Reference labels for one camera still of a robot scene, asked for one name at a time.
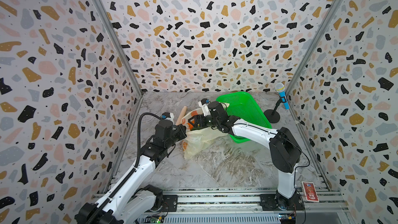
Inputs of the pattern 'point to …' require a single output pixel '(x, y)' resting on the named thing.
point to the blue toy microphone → (280, 87)
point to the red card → (310, 192)
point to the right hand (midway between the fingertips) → (190, 117)
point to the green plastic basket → (242, 104)
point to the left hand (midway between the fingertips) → (187, 124)
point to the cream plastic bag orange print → (195, 142)
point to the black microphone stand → (273, 116)
